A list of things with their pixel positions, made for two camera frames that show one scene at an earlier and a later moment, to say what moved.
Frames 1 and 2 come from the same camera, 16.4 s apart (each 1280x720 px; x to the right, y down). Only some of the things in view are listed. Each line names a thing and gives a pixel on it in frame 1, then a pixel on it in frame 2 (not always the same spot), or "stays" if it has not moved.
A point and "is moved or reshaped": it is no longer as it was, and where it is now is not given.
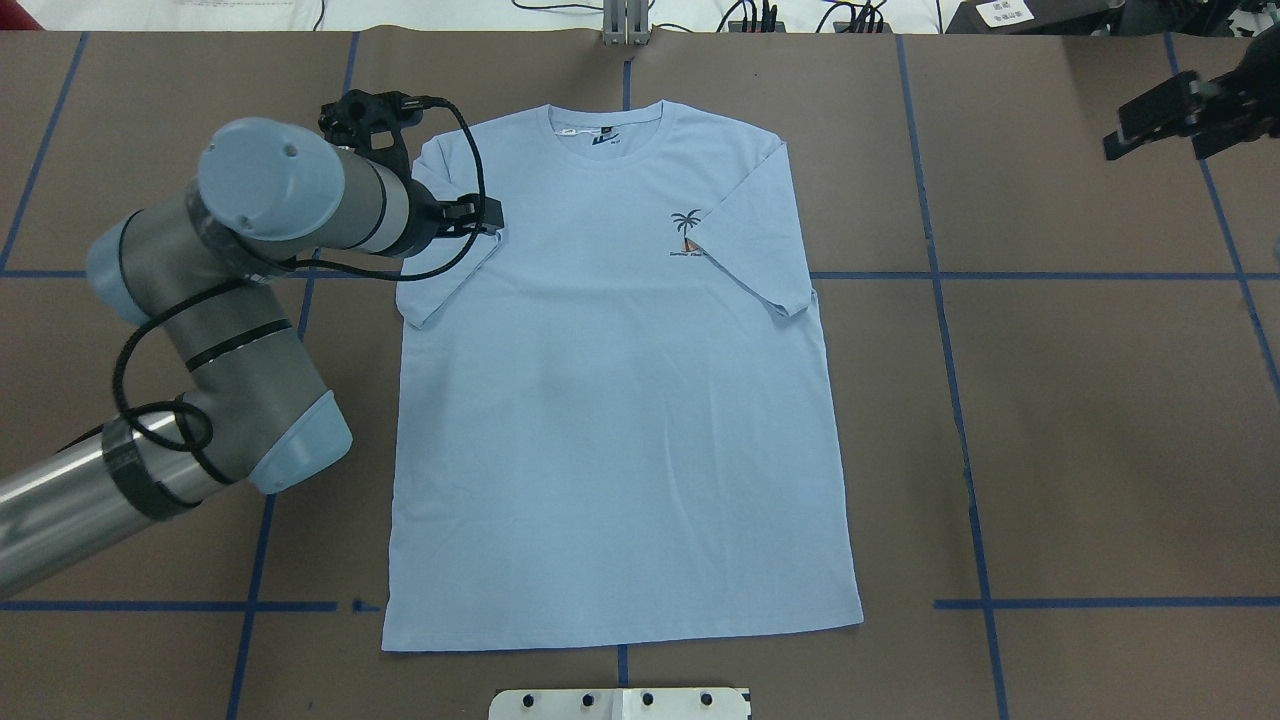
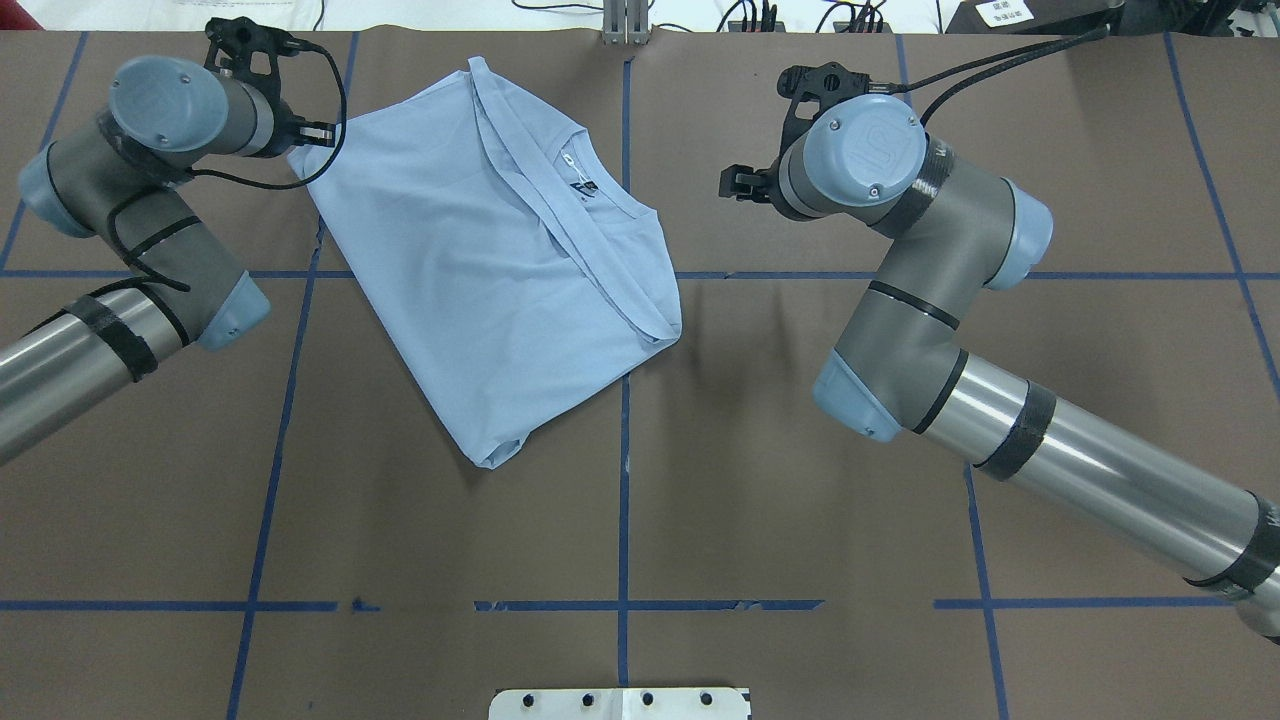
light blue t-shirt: (612, 419) is moved or reshaped
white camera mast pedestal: (618, 704) stays
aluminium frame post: (626, 22) stays
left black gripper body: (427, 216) → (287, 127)
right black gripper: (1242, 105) → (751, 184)
